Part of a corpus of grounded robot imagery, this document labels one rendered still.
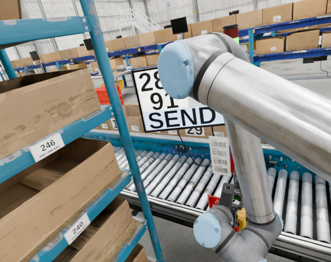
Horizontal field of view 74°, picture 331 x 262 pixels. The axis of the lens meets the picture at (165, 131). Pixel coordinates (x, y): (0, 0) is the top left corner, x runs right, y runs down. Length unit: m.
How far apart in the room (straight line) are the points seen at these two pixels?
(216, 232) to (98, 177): 0.37
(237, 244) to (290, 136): 0.44
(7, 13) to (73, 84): 0.21
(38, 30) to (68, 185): 0.32
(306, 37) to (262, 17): 1.06
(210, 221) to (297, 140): 0.42
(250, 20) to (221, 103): 5.63
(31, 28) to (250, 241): 0.74
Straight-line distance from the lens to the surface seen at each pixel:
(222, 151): 0.98
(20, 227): 0.53
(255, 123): 0.40
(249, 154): 0.65
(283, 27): 5.90
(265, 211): 0.76
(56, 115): 0.51
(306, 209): 1.38
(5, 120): 0.47
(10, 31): 0.46
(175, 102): 1.01
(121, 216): 0.73
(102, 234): 0.69
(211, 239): 0.73
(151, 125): 1.07
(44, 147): 0.47
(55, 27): 0.50
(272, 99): 0.39
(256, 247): 0.77
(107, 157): 0.62
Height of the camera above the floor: 1.68
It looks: 24 degrees down
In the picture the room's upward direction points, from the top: 11 degrees counter-clockwise
